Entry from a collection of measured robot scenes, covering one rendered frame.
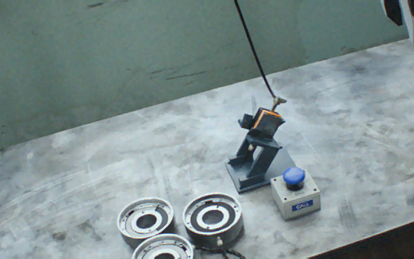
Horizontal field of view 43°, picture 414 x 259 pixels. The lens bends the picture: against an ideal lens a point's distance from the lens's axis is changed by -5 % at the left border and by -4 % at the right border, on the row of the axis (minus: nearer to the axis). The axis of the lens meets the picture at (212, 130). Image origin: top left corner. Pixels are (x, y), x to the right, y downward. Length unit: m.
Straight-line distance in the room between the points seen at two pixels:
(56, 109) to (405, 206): 1.97
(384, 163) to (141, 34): 1.64
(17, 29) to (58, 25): 0.18
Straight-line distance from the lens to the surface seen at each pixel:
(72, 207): 1.14
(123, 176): 1.17
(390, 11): 0.56
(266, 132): 1.03
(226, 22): 2.58
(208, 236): 0.94
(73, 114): 2.68
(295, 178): 0.96
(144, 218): 1.02
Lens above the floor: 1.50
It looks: 35 degrees down
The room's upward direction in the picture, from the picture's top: 11 degrees counter-clockwise
